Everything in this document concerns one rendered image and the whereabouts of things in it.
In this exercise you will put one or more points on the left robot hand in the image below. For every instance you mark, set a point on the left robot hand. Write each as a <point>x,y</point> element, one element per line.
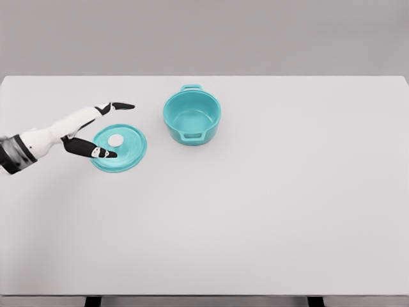
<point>75,123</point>

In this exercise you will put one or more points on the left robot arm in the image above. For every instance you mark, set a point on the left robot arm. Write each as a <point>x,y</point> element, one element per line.
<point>27,145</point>

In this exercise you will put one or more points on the teal pot lid white knob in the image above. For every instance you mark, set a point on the teal pot lid white knob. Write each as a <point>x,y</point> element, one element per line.
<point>128,153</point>

